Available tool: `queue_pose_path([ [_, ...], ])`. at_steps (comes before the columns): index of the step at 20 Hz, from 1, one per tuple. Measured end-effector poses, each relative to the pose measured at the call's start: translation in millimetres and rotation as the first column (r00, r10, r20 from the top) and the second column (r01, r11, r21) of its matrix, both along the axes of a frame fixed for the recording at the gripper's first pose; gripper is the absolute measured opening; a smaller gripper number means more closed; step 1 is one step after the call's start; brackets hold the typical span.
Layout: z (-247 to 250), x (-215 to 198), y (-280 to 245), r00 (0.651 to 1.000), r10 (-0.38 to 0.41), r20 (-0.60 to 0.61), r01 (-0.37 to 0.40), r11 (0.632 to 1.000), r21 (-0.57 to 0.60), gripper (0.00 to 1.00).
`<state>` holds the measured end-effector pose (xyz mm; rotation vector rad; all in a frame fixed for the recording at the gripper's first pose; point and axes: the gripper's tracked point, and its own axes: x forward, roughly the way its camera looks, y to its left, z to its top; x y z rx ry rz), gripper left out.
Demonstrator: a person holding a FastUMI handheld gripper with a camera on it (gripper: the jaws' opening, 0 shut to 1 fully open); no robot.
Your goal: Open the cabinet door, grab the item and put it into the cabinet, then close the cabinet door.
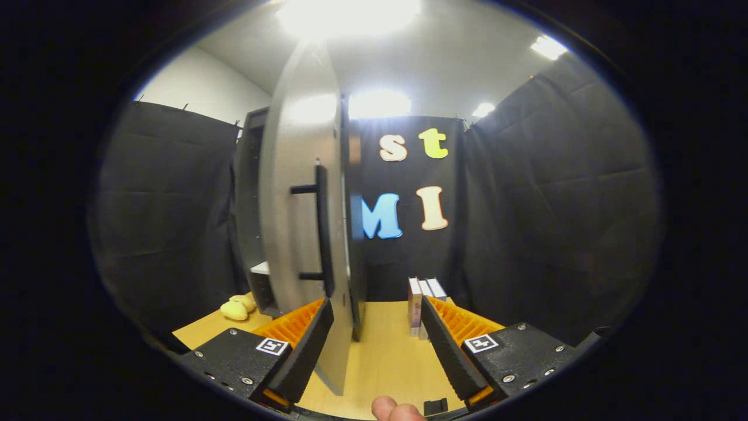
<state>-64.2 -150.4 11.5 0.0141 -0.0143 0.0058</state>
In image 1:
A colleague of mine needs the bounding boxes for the white spine book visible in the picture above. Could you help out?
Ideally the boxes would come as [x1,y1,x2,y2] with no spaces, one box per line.
[418,279,436,341]

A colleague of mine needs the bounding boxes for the black door handle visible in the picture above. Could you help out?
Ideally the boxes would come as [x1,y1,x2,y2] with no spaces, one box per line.
[290,158,335,299]

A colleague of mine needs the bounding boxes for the beige cabinet door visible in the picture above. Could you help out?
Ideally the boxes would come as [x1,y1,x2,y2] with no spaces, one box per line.
[259,41,354,396]

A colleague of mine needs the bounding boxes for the black backdrop cloth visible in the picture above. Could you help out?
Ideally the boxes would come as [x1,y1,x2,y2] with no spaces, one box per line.
[88,53,661,351]

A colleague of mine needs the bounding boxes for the dark grey cabinet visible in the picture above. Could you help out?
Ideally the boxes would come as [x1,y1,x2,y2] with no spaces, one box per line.
[233,96,369,343]

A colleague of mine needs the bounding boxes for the yellow plush toy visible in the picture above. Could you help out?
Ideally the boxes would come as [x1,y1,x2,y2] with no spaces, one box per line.
[220,294,258,322]

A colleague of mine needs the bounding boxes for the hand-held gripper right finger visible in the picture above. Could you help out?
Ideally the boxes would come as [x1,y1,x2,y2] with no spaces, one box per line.
[421,295,585,411]

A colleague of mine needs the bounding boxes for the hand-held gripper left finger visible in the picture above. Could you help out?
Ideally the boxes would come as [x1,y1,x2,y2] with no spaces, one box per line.
[175,298,335,413]

